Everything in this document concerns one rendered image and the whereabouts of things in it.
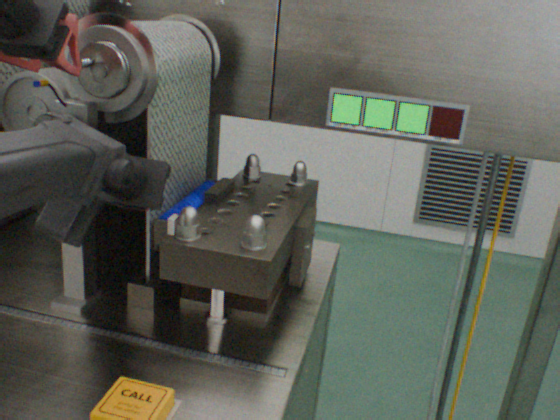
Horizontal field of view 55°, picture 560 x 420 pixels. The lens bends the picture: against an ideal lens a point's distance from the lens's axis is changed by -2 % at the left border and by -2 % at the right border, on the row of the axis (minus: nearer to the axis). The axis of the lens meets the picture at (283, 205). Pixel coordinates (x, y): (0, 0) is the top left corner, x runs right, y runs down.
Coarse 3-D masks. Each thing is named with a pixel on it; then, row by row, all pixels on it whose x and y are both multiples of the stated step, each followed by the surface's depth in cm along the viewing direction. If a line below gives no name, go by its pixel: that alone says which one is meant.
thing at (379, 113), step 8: (368, 104) 99; (376, 104) 99; (384, 104) 98; (392, 104) 98; (368, 112) 99; (376, 112) 99; (384, 112) 99; (392, 112) 98; (368, 120) 100; (376, 120) 100; (384, 120) 99
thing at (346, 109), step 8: (336, 96) 100; (344, 96) 99; (352, 96) 99; (336, 104) 100; (344, 104) 100; (352, 104) 100; (360, 104) 99; (336, 112) 101; (344, 112) 100; (352, 112) 100; (336, 120) 101; (344, 120) 101; (352, 120) 101
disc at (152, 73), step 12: (108, 12) 71; (84, 24) 73; (96, 24) 72; (108, 24) 72; (120, 24) 71; (132, 24) 71; (132, 36) 72; (144, 36) 71; (144, 48) 72; (156, 60) 72; (156, 72) 72; (144, 84) 73; (156, 84) 73; (72, 96) 76; (144, 96) 74; (132, 108) 75; (144, 108) 74; (108, 120) 76; (120, 120) 76
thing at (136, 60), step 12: (84, 36) 72; (96, 36) 72; (108, 36) 71; (120, 36) 71; (132, 48) 71; (132, 60) 72; (144, 60) 72; (132, 72) 72; (144, 72) 72; (72, 84) 75; (132, 84) 73; (84, 96) 75; (120, 96) 74; (132, 96) 73; (108, 108) 75; (120, 108) 74
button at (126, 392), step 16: (128, 384) 63; (144, 384) 63; (112, 400) 60; (128, 400) 60; (144, 400) 60; (160, 400) 61; (96, 416) 58; (112, 416) 58; (128, 416) 58; (144, 416) 58; (160, 416) 59
